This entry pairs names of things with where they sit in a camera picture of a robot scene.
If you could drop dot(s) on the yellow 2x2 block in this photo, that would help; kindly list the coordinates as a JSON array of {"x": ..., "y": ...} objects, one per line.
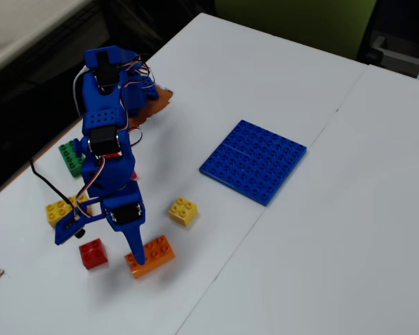
[{"x": 183, "y": 213}]

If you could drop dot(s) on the yellow 2x4 block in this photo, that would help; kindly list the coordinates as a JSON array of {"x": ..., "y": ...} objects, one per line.
[{"x": 56, "y": 211}]

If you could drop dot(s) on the green 2x4 block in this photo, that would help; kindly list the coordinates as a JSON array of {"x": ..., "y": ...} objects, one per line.
[{"x": 70, "y": 157}]

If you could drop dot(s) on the orange 2x4 block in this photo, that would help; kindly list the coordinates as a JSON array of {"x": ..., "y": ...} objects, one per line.
[{"x": 157, "y": 254}]

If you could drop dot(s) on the red 2x4 block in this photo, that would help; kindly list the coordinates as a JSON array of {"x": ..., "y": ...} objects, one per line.
[{"x": 134, "y": 176}]

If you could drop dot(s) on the blue 8x8 baseplate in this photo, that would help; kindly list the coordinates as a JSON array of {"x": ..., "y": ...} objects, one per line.
[{"x": 255, "y": 164}]

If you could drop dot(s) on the red 2x2 block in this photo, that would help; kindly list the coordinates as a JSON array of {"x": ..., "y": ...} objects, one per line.
[{"x": 92, "y": 254}]

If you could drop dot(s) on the green chair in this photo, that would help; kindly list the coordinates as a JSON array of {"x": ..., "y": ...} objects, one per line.
[{"x": 293, "y": 21}]

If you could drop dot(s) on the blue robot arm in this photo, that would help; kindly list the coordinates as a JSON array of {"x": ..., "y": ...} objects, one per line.
[{"x": 104, "y": 115}]

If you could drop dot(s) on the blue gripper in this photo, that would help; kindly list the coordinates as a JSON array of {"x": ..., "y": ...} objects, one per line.
[{"x": 125, "y": 213}]

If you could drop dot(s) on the light grey desk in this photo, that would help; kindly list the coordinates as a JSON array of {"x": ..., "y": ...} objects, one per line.
[{"x": 21, "y": 21}]

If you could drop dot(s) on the black chair with metal frame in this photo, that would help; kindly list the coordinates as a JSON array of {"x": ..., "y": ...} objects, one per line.
[{"x": 405, "y": 17}]

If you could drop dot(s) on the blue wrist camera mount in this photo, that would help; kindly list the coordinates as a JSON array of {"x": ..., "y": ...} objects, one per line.
[{"x": 61, "y": 234}]

